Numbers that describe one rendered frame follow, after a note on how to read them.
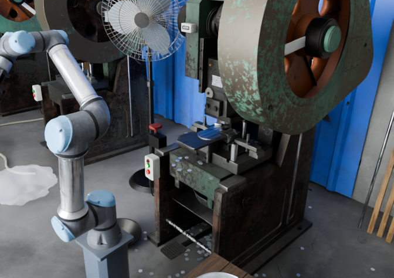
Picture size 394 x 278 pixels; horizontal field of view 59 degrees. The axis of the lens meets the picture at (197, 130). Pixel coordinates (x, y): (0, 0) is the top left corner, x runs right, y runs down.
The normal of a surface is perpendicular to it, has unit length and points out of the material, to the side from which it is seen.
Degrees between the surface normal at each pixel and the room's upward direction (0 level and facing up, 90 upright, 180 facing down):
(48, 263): 0
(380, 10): 90
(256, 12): 73
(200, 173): 90
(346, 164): 90
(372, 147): 90
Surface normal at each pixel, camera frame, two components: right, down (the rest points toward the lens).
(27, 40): 0.74, -0.04
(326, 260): 0.03, -0.92
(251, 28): -0.72, 0.12
